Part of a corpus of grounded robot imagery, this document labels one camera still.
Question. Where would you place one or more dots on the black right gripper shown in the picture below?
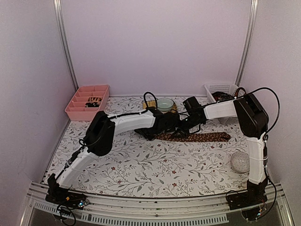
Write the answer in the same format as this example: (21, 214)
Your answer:
(183, 133)

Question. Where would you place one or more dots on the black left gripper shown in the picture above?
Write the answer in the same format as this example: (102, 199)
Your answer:
(150, 138)

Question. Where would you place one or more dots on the brown floral tie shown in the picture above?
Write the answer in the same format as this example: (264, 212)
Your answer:
(196, 138)

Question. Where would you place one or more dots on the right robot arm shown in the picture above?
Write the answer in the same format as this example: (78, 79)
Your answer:
(253, 121)

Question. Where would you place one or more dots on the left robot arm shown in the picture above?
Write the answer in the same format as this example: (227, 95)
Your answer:
(99, 139)

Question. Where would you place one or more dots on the light green ceramic bowl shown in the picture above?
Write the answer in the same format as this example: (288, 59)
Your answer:
(165, 104)

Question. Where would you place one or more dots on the bamboo mat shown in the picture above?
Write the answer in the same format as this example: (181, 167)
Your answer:
(153, 103)

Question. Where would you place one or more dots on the white plastic basket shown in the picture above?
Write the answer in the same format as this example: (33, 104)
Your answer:
(221, 91)

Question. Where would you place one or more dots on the patterned glass bowl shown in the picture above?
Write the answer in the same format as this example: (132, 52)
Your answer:
(240, 162)

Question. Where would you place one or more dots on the rolled black patterned tie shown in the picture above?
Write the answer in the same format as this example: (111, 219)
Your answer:
(93, 102)

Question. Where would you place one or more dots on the pink divided organizer tray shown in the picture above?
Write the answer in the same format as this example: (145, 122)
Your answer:
(76, 109)

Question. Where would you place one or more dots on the aluminium front rail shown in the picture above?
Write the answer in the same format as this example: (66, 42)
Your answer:
(103, 210)

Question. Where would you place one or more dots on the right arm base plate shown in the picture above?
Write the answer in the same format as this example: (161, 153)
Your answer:
(238, 200)

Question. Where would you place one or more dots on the aluminium right corner post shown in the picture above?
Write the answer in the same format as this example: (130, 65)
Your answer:
(248, 41)

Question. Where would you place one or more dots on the aluminium corner post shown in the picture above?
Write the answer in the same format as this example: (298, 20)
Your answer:
(64, 41)
(248, 41)

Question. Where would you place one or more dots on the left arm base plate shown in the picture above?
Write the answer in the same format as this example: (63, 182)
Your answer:
(69, 199)

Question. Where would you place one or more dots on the aluminium left corner post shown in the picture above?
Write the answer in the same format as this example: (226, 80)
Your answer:
(64, 41)

